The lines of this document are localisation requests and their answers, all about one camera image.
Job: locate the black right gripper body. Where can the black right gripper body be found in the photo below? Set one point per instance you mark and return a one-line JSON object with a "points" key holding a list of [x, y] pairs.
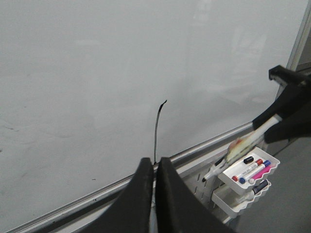
{"points": [[286, 76]]}

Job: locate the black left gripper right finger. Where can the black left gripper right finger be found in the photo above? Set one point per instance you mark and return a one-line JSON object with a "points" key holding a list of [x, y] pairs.
{"points": [[295, 126]]}

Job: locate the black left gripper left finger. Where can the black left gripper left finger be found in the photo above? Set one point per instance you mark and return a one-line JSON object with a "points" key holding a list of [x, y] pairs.
{"points": [[130, 212]]}

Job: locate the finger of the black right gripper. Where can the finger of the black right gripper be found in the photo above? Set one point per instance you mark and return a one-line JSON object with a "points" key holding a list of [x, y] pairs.
{"points": [[177, 209], [288, 102]]}

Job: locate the white whiteboard marker black tip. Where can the white whiteboard marker black tip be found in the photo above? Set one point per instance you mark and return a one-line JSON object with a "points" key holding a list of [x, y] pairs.
{"points": [[242, 149]]}

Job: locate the red round magnet taped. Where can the red round magnet taped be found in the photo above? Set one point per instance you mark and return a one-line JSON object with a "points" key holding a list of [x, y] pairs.
{"points": [[234, 144]]}

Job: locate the large white whiteboard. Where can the large white whiteboard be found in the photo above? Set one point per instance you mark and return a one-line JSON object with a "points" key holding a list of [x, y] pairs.
{"points": [[89, 87]]}

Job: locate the lower white plastic tray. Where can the lower white plastic tray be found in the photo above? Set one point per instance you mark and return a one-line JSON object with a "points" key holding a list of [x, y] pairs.
{"points": [[234, 204]]}

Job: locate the white plastic tray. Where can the white plastic tray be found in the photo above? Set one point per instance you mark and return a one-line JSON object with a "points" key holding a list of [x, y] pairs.
{"points": [[239, 166], [234, 204]]}

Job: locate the red capped marker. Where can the red capped marker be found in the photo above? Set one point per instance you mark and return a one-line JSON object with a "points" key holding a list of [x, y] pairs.
{"points": [[247, 170]]}

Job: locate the black capped marker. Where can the black capped marker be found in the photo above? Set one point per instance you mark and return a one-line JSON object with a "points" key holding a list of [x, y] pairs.
{"points": [[248, 160]]}

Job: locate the upper white plastic tray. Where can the upper white plastic tray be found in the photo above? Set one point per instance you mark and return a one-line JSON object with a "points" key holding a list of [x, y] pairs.
{"points": [[239, 166]]}

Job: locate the blue capped marker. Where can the blue capped marker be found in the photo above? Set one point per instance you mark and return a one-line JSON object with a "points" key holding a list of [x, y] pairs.
{"points": [[254, 171]]}

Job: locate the pink marker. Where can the pink marker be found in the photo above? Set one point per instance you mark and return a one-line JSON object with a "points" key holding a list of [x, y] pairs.
{"points": [[259, 174]]}

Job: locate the dark blue marker lower tray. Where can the dark blue marker lower tray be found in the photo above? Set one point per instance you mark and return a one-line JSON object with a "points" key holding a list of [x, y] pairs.
{"points": [[260, 186]]}

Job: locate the white metal stand frame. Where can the white metal stand frame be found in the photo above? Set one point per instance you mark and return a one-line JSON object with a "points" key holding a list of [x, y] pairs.
{"points": [[301, 39]]}

